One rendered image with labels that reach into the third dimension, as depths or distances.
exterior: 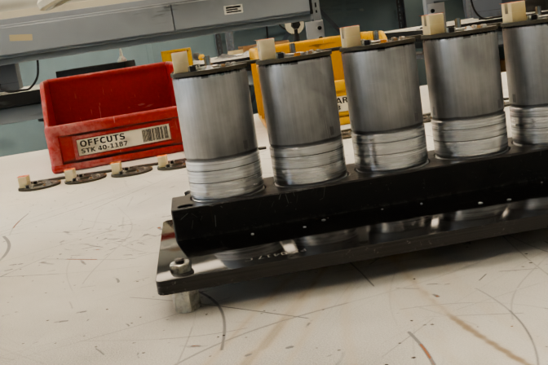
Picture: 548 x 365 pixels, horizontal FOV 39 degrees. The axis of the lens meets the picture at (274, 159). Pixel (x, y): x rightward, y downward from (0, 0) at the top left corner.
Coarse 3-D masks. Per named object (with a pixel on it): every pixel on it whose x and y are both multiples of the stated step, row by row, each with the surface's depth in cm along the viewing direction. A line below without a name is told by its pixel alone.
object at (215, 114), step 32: (192, 96) 24; (224, 96) 24; (192, 128) 24; (224, 128) 24; (192, 160) 24; (224, 160) 24; (256, 160) 25; (192, 192) 25; (224, 192) 24; (256, 192) 25
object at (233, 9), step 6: (228, 6) 249; (234, 6) 249; (240, 6) 249; (228, 12) 249; (234, 12) 249; (240, 12) 250; (12, 36) 236; (18, 36) 236; (24, 36) 236; (30, 36) 237
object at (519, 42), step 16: (544, 16) 25; (512, 32) 25; (528, 32) 25; (544, 32) 25; (512, 48) 25; (528, 48) 25; (544, 48) 25; (512, 64) 26; (528, 64) 25; (544, 64) 25; (512, 80) 26; (528, 80) 25; (544, 80) 25; (512, 96) 26; (528, 96) 25; (544, 96) 25; (512, 112) 26; (528, 112) 25; (544, 112) 25; (512, 128) 26; (528, 128) 26; (544, 128) 25; (528, 144) 26; (544, 144) 25
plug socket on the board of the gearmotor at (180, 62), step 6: (174, 54) 24; (180, 54) 24; (186, 54) 24; (174, 60) 24; (180, 60) 24; (186, 60) 24; (174, 66) 24; (180, 66) 24; (186, 66) 24; (174, 72) 24; (180, 72) 24
